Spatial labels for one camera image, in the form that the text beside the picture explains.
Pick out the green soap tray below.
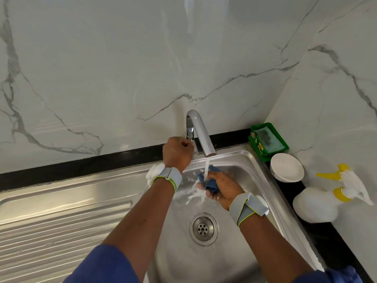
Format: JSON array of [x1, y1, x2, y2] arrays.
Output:
[[248, 122, 290, 163]]

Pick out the chrome faucet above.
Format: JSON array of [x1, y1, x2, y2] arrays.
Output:
[[185, 109, 217, 158]]

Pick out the white yellow spray bottle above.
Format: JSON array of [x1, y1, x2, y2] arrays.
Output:
[[293, 163, 374, 224]]

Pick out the blue cloth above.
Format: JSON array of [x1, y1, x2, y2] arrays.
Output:
[[197, 165, 221, 197]]

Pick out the person's right hand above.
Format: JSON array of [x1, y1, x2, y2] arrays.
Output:
[[204, 171, 245, 211]]

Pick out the person's right forearm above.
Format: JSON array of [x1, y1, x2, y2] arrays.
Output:
[[240, 215, 313, 283]]

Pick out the person's left forearm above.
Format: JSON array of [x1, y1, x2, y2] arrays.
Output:
[[103, 182, 176, 277]]

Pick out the white bowl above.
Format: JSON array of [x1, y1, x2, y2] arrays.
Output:
[[270, 153, 306, 184]]

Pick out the stainless steel sink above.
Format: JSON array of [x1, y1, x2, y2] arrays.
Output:
[[0, 144, 326, 283]]

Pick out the metal drain strainer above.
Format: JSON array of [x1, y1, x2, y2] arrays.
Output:
[[189, 213, 220, 246]]

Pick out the white left wrist tracker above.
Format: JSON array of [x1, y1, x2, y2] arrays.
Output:
[[145, 162, 183, 192]]

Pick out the person's left hand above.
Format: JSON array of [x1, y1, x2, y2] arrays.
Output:
[[162, 136, 195, 173]]

